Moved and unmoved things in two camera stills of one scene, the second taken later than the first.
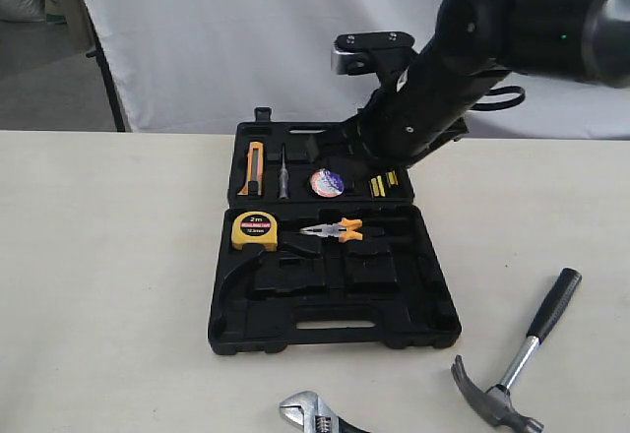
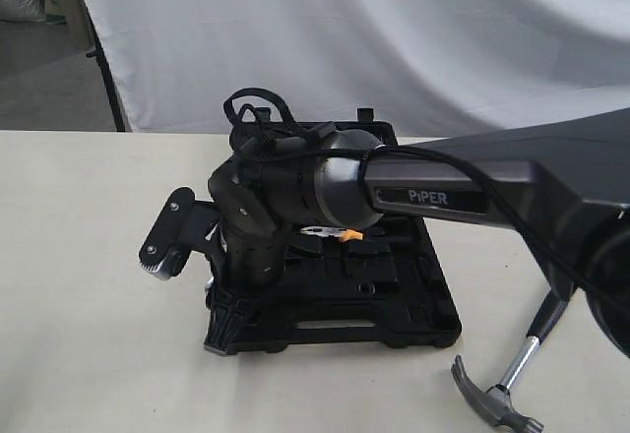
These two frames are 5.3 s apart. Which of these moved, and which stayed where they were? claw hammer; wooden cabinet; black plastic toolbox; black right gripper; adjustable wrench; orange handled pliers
Moved: black right gripper; adjustable wrench
Stayed: wooden cabinet; claw hammer; orange handled pliers; black plastic toolbox
